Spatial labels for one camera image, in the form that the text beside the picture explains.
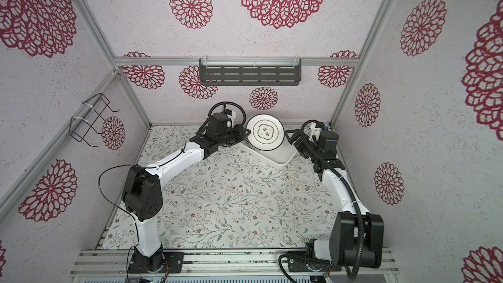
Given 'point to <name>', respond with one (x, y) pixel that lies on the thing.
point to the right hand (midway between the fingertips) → (289, 134)
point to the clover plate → (265, 132)
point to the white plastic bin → (278, 158)
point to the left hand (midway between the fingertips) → (251, 132)
